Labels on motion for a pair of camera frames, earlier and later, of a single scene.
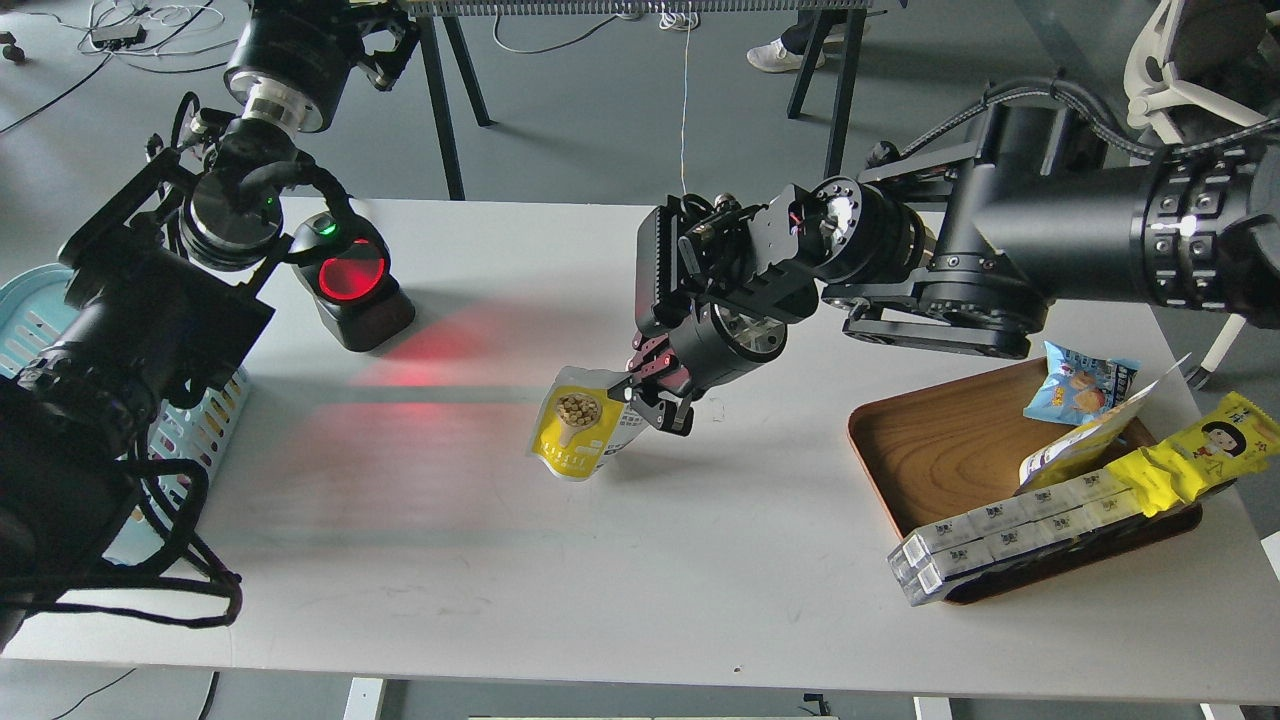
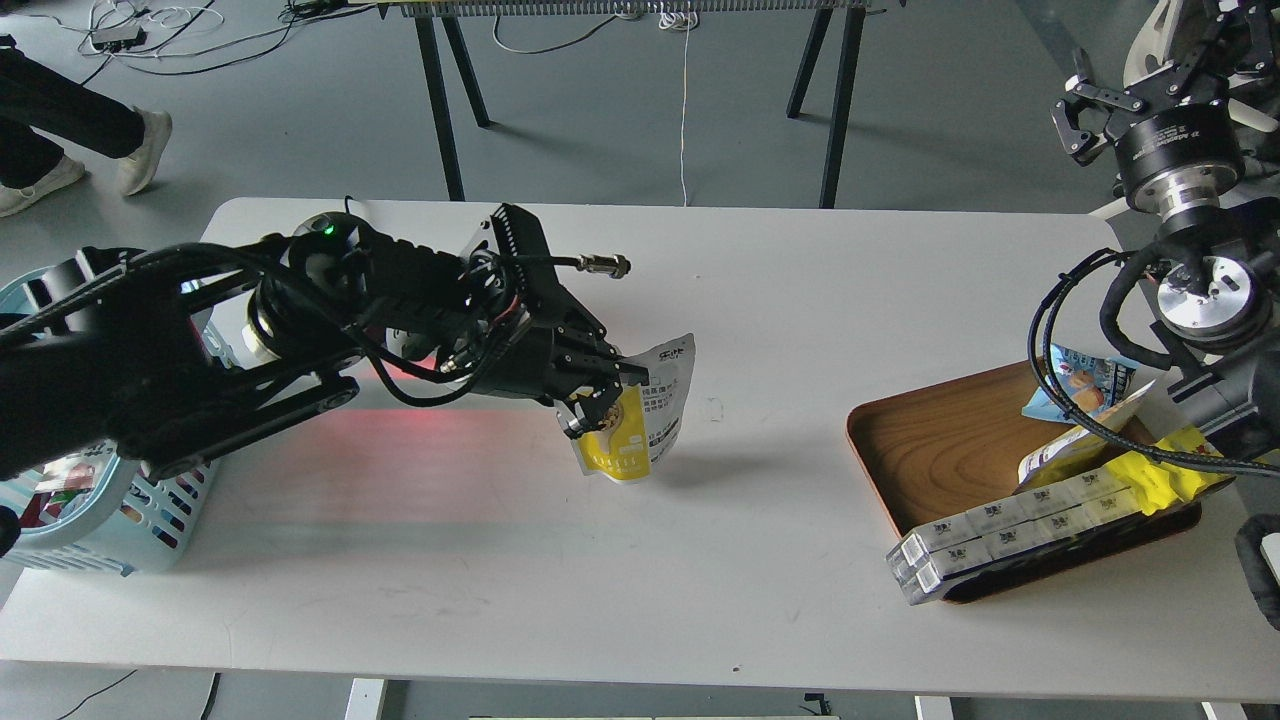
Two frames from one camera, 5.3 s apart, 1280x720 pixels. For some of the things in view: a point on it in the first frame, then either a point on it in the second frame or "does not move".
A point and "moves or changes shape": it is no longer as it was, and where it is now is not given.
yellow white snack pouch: (1087, 444) does not move
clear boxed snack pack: (1026, 521) does not move
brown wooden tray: (939, 450) does not move
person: (787, 52) to (36, 94)
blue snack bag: (1077, 389) does not move
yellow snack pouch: (581, 424) moves or changes shape
